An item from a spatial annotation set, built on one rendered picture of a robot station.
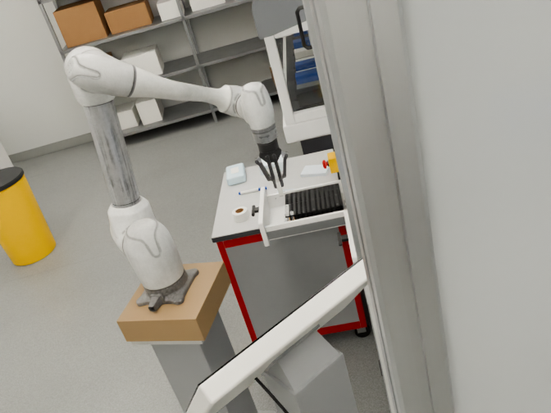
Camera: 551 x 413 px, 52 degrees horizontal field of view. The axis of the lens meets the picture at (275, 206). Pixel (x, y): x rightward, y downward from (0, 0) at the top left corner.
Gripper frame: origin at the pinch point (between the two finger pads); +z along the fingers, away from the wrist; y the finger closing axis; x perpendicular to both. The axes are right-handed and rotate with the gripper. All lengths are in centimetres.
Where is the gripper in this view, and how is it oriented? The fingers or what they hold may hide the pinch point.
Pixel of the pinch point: (279, 187)
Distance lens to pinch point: 217.6
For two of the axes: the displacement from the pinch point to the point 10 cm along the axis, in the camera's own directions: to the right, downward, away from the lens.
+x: 0.2, -5.1, 8.6
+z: 2.4, 8.4, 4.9
